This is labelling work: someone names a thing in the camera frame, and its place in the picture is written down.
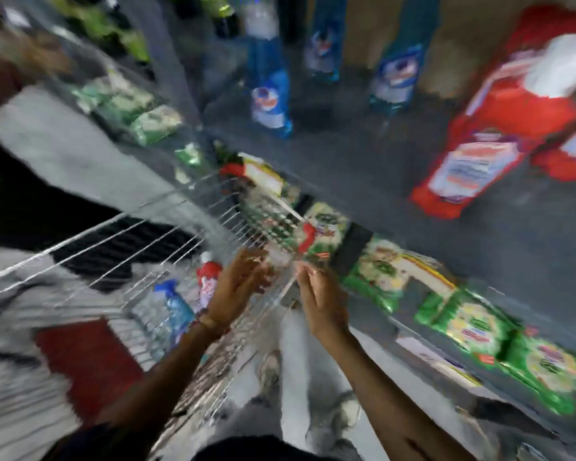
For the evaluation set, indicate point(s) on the person's right hand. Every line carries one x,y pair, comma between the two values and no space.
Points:
324,302

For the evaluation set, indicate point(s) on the person's left hand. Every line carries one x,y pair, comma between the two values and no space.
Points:
233,292

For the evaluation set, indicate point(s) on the person's left fingers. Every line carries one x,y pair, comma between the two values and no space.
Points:
254,268

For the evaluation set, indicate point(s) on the person's right fingers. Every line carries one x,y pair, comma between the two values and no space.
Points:
308,278

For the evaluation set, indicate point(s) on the person's right forearm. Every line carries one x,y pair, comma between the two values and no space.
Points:
384,398

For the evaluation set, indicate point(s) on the person's left forearm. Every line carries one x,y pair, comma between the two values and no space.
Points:
168,374

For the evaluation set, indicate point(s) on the red-cap white bottle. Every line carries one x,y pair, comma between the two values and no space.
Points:
208,280

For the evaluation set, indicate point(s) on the green packet with red mark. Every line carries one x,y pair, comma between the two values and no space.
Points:
324,230

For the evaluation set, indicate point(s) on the green snack packet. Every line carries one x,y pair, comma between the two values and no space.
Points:
475,326
552,372
389,273

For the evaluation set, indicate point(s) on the clear blue-cap bottle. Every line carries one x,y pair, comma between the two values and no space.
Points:
173,312

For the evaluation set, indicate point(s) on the red and yellow packet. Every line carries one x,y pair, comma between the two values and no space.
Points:
259,175

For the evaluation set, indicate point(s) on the person's left shoe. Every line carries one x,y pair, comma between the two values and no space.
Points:
269,374

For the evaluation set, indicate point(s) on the person's shoe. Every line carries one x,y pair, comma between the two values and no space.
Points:
346,411
269,374

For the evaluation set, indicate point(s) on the person's right shoe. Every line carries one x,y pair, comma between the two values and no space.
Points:
346,411

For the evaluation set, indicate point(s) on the person's dark shirt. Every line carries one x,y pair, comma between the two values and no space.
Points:
249,448

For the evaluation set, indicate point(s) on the blue liquid bottle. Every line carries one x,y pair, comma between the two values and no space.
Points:
269,86
398,76
324,47

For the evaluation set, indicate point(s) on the pale green packet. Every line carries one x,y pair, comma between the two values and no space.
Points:
129,110

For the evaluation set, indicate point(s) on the large red white-cap bottle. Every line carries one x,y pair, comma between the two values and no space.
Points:
499,124

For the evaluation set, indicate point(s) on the dark bottle yellow label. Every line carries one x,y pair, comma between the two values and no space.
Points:
224,14

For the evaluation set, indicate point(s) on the bright green packets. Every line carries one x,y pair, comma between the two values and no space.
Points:
101,26

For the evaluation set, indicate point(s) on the red bottle white label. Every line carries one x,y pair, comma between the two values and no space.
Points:
573,156

